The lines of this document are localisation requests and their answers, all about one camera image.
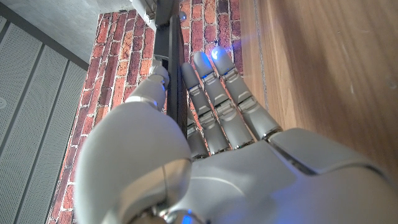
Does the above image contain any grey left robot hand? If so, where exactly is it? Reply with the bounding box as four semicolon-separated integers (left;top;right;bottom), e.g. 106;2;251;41
73;45;398;224

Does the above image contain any black remote control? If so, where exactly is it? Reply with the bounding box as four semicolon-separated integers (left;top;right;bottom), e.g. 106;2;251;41
129;0;189;139

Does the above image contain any red brick printed backdrop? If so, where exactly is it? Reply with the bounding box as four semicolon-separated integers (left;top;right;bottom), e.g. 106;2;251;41
46;0;244;224

